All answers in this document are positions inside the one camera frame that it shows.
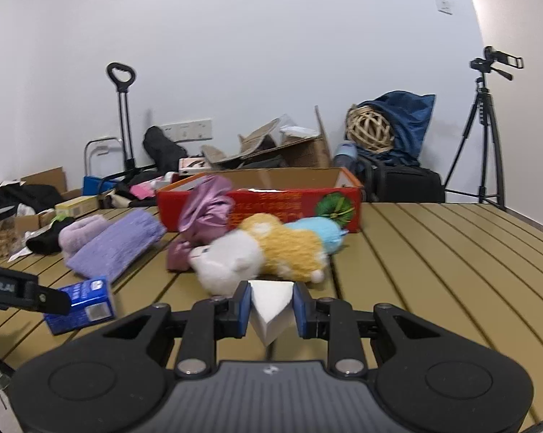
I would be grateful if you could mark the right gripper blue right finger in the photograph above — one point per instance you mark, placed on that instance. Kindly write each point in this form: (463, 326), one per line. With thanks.
(334, 321)

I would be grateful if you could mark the black knit cloth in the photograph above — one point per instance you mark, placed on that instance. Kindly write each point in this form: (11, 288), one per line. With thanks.
(47, 242)

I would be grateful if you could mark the white wall socket strip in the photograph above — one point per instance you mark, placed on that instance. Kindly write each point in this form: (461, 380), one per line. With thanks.
(190, 130)

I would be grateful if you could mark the blue water bottle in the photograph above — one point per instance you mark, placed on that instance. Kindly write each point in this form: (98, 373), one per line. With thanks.
(346, 156)

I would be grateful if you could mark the black suitcase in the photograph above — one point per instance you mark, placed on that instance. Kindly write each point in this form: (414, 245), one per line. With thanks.
(399, 184)

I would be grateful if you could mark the dark blue fabric bag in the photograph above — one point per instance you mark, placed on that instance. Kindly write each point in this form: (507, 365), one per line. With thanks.
(409, 115)

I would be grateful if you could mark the yellow small carton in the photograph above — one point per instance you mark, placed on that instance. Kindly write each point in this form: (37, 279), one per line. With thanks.
(77, 207)

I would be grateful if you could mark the light blue plush toy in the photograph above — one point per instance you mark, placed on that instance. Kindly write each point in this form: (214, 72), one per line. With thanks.
(330, 233)

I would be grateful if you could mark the black camera tripod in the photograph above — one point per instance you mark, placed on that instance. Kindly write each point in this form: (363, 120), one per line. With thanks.
(491, 182)

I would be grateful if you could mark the clear jar with black lid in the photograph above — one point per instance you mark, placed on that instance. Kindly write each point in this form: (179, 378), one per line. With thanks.
(10, 241)

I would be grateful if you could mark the lilac fuzzy towel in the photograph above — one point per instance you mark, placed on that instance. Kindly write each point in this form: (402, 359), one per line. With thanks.
(75, 236)

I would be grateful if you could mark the white foam block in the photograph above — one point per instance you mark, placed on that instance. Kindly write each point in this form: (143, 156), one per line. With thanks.
(271, 308)

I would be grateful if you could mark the black rolled bag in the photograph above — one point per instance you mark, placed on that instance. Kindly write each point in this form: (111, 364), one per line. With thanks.
(164, 152)

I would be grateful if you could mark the white and yellow plush toy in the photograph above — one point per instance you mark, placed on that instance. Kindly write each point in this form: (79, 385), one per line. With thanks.
(261, 246)

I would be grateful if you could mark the black trolley handle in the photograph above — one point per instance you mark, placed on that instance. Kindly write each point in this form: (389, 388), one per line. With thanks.
(123, 76)

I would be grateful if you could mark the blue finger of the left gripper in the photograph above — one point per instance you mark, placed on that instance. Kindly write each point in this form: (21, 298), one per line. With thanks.
(22, 291)

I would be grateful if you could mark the woven rattan ball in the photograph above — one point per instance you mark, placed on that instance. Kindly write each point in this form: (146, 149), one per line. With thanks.
(369, 129)

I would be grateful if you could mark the blue tissue pack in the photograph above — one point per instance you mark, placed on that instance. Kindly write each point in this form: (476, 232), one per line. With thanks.
(91, 304)

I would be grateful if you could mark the pink satin cloth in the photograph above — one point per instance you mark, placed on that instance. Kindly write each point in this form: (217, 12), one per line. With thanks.
(203, 219)

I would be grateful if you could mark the open brown cardboard box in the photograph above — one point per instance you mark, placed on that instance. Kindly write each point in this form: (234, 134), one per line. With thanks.
(279, 143)

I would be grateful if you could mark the purple woven drawstring pouch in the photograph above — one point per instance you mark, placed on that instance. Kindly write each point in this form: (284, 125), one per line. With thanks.
(111, 252)

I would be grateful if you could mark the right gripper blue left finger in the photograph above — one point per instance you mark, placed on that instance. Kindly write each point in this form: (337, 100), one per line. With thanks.
(204, 325)

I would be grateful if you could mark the red cardboard box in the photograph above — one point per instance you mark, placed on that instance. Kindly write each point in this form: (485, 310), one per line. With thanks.
(293, 193)

